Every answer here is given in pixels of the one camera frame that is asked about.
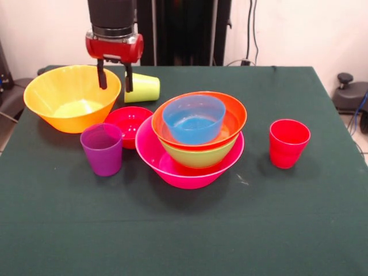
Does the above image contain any small crimson bowl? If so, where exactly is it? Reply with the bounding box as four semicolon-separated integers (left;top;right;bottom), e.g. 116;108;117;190
103;106;154;150

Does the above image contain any large orange bowl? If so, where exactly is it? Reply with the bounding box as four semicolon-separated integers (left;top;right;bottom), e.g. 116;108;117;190
23;64;122;134

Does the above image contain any green bowl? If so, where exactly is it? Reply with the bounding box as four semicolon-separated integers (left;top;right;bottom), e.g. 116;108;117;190
159;134;240;169

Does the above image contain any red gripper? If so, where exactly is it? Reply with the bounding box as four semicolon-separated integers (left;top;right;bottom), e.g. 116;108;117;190
85;28;144;93

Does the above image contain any black pedestal leg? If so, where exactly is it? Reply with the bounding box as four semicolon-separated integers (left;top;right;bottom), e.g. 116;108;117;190
332;72;368;116

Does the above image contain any black computer case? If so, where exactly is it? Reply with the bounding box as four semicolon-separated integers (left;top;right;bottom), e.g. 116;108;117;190
0;40;14;93

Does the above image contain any blue bowl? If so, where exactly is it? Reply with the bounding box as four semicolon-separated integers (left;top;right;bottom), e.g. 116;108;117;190
162;94;227;145

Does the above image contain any purple cup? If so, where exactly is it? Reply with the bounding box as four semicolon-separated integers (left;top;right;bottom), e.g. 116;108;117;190
80;122;124;177

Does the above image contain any large pink bowl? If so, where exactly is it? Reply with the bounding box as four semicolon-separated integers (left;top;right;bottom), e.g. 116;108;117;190
135;114;245;190

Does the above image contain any dark green tablecloth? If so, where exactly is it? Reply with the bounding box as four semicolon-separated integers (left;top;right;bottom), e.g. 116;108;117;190
0;65;368;276

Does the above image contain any black hanging cable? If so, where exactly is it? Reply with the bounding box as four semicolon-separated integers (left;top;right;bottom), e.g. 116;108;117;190
246;0;259;66

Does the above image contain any blue floor cable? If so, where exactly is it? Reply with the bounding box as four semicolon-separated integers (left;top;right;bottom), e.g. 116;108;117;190
347;91;368;136

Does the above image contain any crimson cup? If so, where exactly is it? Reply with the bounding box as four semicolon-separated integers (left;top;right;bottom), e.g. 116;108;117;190
269;118;311;170

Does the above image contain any green cup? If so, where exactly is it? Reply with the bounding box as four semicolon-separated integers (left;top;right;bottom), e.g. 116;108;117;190
124;72;160;104

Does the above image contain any wide red-orange bowl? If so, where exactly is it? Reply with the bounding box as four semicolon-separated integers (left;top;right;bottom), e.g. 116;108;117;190
151;91;248;152

